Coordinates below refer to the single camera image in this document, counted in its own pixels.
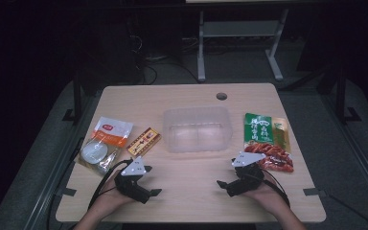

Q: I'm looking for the thin black floor cable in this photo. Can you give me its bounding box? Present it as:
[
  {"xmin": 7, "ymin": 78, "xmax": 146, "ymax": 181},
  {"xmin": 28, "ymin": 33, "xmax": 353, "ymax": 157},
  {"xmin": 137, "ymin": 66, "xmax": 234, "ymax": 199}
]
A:
[{"xmin": 326, "ymin": 194, "xmax": 368, "ymax": 230}]

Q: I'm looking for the tangle of black floor cables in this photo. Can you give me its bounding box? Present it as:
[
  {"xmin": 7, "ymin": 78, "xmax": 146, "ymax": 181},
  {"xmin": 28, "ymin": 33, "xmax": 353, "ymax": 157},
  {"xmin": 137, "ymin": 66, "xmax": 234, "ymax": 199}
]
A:
[{"xmin": 126, "ymin": 17, "xmax": 203, "ymax": 86}]

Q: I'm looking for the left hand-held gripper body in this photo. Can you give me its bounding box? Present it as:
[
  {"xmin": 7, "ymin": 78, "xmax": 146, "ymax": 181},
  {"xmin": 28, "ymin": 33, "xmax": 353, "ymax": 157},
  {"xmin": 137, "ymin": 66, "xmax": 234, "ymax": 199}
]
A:
[{"xmin": 114, "ymin": 155, "xmax": 151, "ymax": 204}]

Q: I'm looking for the clear packet with white disc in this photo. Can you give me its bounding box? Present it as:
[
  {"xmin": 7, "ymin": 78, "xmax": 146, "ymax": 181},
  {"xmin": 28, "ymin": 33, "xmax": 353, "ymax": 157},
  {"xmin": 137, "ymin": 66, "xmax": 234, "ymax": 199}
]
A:
[{"xmin": 76, "ymin": 137, "xmax": 123, "ymax": 175}]

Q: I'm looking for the hand-held gripper black cable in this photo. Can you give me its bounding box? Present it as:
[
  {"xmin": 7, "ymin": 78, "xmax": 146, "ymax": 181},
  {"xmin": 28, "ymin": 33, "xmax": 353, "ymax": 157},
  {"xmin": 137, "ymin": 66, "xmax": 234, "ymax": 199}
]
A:
[
  {"xmin": 87, "ymin": 158, "xmax": 132, "ymax": 210},
  {"xmin": 261, "ymin": 171, "xmax": 291, "ymax": 208}
]

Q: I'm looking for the left hand-held gripper black cable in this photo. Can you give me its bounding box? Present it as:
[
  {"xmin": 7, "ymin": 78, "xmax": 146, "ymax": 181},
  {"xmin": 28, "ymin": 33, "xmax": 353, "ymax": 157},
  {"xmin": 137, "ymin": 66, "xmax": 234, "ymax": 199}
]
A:
[{"xmin": 87, "ymin": 158, "xmax": 132, "ymax": 210}]

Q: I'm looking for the small yellow red packet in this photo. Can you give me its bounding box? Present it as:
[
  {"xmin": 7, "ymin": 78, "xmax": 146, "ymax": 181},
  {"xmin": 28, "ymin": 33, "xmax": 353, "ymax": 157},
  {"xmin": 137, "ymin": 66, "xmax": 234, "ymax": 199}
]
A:
[{"xmin": 126, "ymin": 126, "xmax": 162, "ymax": 158}]

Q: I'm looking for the person's left hand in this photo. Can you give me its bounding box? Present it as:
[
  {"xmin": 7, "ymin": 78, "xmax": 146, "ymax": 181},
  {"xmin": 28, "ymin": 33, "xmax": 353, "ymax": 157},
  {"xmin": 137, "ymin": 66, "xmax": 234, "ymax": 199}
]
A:
[{"xmin": 88, "ymin": 173, "xmax": 136, "ymax": 220}]

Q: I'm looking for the green snack packet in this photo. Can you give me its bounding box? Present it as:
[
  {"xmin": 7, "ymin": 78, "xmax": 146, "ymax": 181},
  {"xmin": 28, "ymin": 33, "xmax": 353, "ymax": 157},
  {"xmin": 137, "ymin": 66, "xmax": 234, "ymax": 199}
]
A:
[{"xmin": 242, "ymin": 112, "xmax": 295, "ymax": 173}]

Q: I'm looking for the black metal stand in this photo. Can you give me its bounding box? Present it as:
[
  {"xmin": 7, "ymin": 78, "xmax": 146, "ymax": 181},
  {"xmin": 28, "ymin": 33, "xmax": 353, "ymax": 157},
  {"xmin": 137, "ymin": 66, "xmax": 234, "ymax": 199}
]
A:
[
  {"xmin": 61, "ymin": 71, "xmax": 84, "ymax": 127},
  {"xmin": 334, "ymin": 65, "xmax": 362, "ymax": 125}
]

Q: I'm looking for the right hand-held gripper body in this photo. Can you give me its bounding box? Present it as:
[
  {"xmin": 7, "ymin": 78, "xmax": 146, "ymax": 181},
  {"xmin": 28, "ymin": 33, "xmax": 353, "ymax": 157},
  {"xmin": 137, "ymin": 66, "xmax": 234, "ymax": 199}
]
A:
[{"xmin": 225, "ymin": 151, "xmax": 267, "ymax": 197}]

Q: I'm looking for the clear plastic container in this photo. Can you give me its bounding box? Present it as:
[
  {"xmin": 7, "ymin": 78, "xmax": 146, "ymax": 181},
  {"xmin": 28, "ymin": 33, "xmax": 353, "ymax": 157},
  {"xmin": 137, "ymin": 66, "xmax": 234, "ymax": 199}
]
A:
[{"xmin": 162, "ymin": 106, "xmax": 234, "ymax": 154}]

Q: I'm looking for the person's right hand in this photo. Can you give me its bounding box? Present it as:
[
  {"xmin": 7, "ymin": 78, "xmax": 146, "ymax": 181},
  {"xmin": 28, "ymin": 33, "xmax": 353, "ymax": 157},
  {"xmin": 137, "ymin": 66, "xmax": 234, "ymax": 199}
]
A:
[{"xmin": 243, "ymin": 172, "xmax": 290, "ymax": 216}]

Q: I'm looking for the white metal stand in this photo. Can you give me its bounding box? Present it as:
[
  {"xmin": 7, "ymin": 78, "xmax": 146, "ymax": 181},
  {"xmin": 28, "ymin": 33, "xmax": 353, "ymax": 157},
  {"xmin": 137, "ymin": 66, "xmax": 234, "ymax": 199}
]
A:
[{"xmin": 196, "ymin": 8, "xmax": 290, "ymax": 82}]

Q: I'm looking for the white orange snack packet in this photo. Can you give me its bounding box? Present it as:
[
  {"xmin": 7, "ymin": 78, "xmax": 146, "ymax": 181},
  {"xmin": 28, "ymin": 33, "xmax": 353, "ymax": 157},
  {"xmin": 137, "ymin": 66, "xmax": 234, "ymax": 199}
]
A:
[{"xmin": 90, "ymin": 116, "xmax": 134, "ymax": 149}]

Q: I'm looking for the right hand-held gripper black cable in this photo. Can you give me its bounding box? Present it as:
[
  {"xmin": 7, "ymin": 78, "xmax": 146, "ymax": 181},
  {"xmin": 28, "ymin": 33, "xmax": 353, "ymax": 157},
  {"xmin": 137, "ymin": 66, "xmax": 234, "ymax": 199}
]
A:
[{"xmin": 261, "ymin": 171, "xmax": 291, "ymax": 208}]

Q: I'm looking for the grey tape strip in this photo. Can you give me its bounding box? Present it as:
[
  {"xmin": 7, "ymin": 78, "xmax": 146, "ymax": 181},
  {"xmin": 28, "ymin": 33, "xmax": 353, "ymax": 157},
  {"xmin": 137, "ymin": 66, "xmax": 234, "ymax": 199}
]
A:
[
  {"xmin": 303, "ymin": 187, "xmax": 328, "ymax": 197},
  {"xmin": 55, "ymin": 187, "xmax": 78, "ymax": 197}
]

